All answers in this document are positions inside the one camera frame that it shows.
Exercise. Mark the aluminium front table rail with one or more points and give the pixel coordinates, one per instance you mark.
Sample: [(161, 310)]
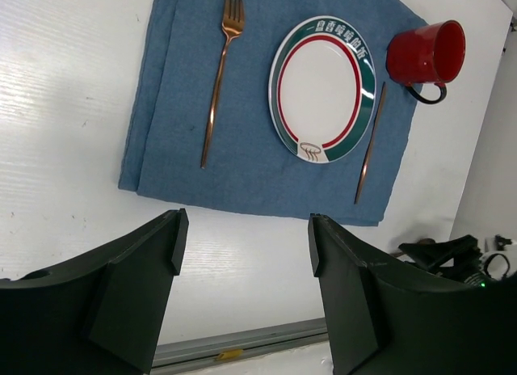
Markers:
[(204, 352)]

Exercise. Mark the blue cloth napkin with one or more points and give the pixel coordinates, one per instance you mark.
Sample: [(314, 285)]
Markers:
[(249, 169)]

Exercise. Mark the red mug black handle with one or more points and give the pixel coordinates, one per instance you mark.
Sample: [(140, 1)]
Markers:
[(433, 54)]

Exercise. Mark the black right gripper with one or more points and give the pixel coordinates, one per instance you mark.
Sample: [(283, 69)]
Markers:
[(460, 260)]

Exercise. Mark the white plate green red rim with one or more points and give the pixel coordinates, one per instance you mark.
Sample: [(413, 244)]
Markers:
[(322, 89)]

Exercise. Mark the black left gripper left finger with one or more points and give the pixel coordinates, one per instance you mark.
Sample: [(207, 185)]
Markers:
[(98, 313)]

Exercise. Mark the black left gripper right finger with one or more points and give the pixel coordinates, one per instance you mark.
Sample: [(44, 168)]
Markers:
[(385, 316)]

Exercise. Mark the copper knife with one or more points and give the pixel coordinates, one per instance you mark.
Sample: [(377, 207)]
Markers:
[(368, 154)]

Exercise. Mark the copper fork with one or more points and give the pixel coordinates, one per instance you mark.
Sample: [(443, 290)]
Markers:
[(232, 25)]

